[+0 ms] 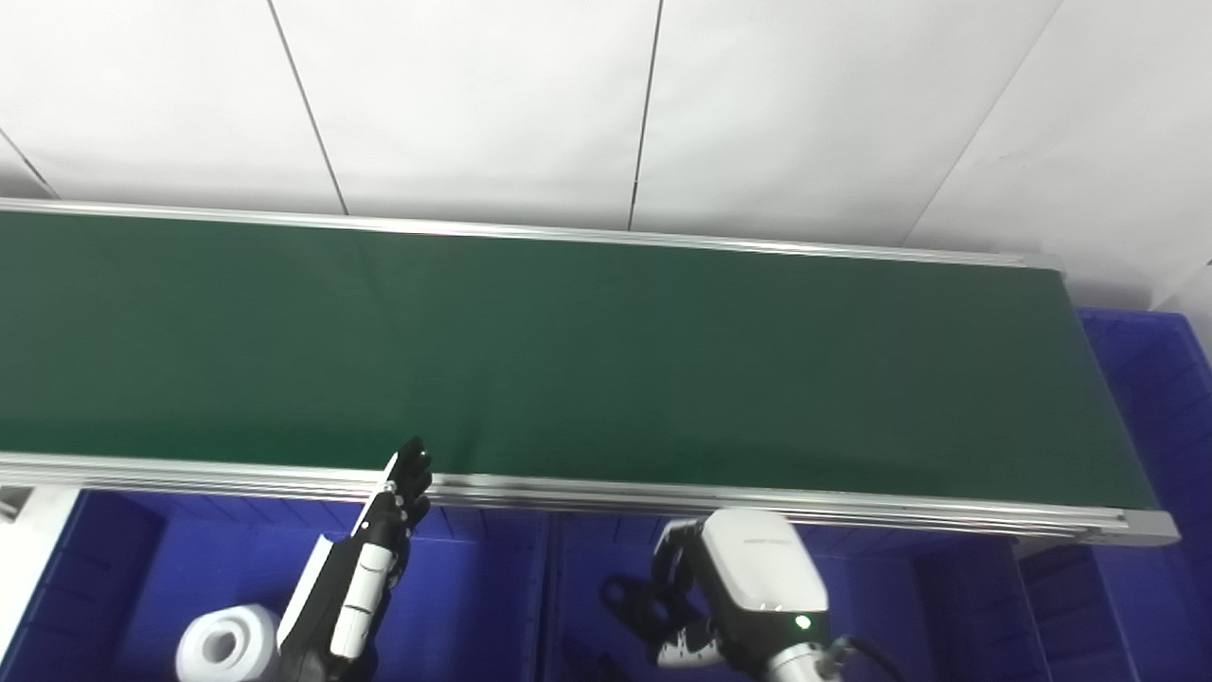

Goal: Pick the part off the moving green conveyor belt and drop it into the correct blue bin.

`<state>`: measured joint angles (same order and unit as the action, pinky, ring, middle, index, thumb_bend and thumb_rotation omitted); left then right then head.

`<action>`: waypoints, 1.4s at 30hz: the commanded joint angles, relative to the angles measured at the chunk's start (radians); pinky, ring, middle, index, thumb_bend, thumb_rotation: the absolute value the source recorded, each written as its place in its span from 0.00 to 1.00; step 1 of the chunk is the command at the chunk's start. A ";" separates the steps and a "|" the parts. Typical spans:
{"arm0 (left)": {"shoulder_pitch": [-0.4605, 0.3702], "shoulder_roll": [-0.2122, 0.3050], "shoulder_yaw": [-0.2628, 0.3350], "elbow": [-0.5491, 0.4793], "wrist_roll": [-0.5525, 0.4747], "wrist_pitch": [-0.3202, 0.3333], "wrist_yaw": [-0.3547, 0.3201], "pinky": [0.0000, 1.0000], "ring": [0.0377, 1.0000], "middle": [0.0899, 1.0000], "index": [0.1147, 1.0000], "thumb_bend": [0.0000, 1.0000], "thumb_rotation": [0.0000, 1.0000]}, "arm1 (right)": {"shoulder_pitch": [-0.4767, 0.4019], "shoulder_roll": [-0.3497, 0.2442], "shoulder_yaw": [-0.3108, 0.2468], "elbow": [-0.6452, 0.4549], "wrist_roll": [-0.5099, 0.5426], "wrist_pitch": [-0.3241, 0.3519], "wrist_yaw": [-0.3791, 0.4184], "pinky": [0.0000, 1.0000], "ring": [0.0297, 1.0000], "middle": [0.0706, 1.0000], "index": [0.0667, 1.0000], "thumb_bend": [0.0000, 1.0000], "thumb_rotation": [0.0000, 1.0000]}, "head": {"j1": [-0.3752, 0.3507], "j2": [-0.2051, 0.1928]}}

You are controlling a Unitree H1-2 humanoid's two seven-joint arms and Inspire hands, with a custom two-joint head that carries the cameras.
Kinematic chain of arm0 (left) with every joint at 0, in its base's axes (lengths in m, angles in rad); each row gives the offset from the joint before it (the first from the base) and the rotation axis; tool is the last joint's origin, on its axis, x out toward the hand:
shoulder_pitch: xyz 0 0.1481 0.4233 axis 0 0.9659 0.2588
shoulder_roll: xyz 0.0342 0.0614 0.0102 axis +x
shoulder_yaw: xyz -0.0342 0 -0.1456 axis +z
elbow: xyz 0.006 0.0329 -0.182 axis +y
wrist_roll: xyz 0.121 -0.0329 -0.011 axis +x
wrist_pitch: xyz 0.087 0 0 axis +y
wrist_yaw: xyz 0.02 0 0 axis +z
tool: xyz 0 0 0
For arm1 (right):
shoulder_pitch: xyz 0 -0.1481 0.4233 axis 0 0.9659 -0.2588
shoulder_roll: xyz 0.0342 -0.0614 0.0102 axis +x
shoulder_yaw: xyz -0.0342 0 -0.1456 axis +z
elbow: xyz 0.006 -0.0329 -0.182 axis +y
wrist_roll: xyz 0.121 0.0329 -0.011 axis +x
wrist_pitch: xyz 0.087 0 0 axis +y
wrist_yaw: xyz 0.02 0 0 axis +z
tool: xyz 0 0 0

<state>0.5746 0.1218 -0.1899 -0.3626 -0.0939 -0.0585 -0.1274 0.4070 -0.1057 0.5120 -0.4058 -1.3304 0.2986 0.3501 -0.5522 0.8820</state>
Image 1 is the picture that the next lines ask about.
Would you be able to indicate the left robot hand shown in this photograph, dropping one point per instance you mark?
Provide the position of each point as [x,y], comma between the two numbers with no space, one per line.
[341,597]

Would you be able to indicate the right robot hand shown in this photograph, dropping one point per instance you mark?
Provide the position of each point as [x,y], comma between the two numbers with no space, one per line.
[757,578]

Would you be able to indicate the black oval flange part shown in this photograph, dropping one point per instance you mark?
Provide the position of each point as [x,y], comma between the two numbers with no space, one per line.
[632,606]

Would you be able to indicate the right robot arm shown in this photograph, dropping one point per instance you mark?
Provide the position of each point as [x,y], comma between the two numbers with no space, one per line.
[800,666]

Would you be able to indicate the green conveyor belt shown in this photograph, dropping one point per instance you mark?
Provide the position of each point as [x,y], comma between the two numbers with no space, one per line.
[852,511]
[587,350]

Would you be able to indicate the white cylindrical part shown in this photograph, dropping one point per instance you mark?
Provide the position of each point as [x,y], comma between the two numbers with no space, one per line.
[222,644]

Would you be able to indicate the blue plastic bin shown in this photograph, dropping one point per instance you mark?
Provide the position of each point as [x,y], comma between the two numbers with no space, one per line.
[189,559]
[909,606]
[1165,426]

